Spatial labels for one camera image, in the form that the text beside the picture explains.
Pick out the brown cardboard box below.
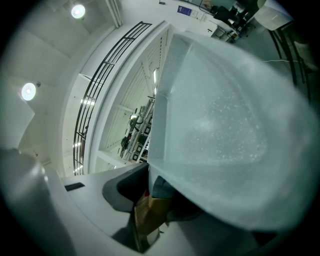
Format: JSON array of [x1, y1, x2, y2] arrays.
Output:
[[134, 196, 174, 242]]

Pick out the black metal railing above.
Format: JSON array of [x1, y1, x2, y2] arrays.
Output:
[[72, 21, 153, 177]]

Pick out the storage shelf with equipment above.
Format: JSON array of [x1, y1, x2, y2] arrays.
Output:
[[119, 96, 156, 163]]

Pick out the blue wall poster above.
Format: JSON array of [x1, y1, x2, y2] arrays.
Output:
[[177, 5, 193, 16]]

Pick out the white speckled counter block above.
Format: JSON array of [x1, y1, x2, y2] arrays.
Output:
[[147, 31, 316, 232]]

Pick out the black office chair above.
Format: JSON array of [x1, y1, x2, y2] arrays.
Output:
[[212, 5, 242, 26]]

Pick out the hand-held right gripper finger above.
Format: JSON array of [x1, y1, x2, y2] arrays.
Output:
[[0, 148, 76, 256]]

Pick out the round ceiling lamp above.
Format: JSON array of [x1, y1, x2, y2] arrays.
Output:
[[70, 4, 86, 20], [20, 82, 37, 102]]

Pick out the white worktop with black slot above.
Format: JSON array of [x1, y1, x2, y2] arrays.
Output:
[[44, 162, 191, 256]]

